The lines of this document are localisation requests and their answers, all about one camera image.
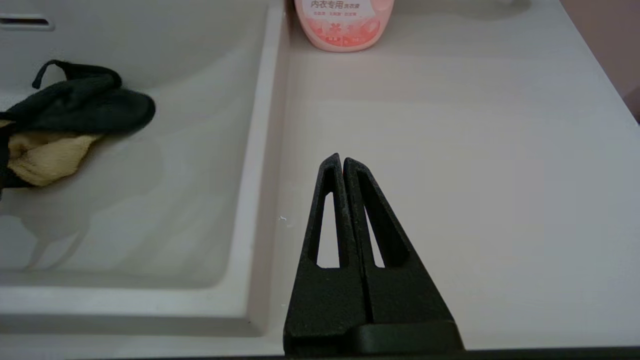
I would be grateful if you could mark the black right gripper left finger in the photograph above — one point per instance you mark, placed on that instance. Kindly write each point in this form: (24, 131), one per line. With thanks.
(325, 300)

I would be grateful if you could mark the yellow cloth with black trim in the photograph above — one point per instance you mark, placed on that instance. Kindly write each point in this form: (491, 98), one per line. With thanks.
(75, 105)

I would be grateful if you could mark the pink soap pump bottle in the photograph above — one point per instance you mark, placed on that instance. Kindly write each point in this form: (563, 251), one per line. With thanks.
(345, 25)

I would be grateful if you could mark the white sink basin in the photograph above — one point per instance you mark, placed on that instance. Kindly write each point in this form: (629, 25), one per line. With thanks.
(175, 175)

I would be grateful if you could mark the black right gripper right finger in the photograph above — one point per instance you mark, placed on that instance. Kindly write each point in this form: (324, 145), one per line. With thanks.
(410, 300)

